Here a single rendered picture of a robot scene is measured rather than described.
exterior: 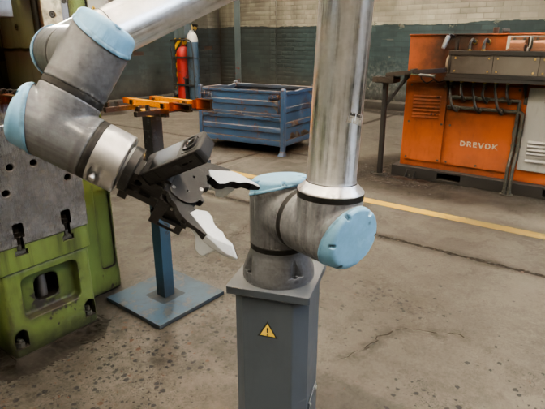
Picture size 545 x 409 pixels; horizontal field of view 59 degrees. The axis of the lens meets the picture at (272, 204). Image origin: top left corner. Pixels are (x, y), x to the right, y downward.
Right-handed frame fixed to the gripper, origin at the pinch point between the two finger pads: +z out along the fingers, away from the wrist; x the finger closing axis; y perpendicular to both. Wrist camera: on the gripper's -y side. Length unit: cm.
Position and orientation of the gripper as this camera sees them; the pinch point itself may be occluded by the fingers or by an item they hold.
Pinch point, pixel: (251, 219)
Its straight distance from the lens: 74.1
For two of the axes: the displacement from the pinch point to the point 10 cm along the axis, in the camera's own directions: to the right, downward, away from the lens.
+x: -2.0, 7.1, -6.8
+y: -4.6, 5.5, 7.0
